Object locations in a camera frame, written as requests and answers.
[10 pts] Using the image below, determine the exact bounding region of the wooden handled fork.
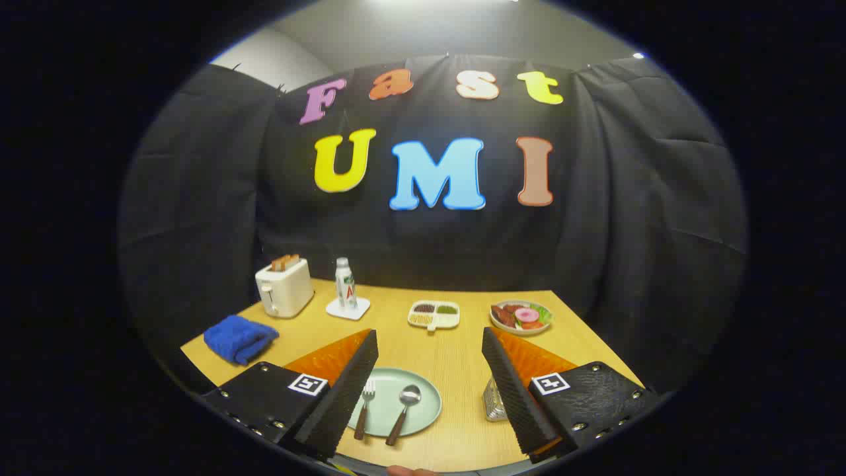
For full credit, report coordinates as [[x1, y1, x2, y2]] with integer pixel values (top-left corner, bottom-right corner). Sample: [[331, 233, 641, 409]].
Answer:
[[354, 379, 377, 441]]

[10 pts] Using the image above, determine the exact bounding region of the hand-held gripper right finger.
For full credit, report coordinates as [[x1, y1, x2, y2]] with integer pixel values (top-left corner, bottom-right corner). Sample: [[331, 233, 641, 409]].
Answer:
[[481, 327, 662, 463]]

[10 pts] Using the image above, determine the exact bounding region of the white divided dish with beans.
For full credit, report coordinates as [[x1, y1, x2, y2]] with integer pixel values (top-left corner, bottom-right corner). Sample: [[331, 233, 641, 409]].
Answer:
[[408, 300, 461, 331]]

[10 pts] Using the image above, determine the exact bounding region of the wooden handled spoon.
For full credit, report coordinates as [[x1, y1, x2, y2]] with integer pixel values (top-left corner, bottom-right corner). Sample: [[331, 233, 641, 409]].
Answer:
[[385, 384, 422, 446]]

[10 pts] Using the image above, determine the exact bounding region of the white toaster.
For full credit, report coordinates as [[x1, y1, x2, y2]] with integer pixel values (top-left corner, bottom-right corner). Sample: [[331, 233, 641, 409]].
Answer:
[[255, 257, 315, 319]]

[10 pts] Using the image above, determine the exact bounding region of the small white plastic bottle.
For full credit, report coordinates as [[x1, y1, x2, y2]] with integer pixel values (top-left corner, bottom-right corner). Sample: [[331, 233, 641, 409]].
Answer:
[[334, 257, 358, 310]]

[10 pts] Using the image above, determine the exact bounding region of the square metal wire basket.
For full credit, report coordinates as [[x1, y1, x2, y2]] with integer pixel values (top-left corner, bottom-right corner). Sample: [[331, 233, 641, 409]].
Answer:
[[482, 376, 508, 422]]

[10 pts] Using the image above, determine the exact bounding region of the white plate of food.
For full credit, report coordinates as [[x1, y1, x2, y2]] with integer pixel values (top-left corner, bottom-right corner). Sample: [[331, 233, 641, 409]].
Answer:
[[490, 300, 553, 337]]

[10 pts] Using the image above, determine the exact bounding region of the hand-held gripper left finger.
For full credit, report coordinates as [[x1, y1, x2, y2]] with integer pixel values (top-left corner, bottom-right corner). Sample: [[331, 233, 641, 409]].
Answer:
[[200, 329, 380, 461]]

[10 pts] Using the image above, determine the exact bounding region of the pale green plate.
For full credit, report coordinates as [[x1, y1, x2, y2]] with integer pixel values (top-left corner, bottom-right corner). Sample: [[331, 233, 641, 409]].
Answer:
[[347, 368, 442, 438]]

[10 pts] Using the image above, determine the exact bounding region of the blue folded cloth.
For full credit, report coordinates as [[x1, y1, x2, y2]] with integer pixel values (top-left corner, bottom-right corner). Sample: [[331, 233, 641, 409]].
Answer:
[[203, 315, 280, 366]]

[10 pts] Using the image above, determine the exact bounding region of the white square coaster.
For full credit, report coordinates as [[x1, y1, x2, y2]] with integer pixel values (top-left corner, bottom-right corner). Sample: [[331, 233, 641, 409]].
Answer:
[[326, 297, 371, 321]]

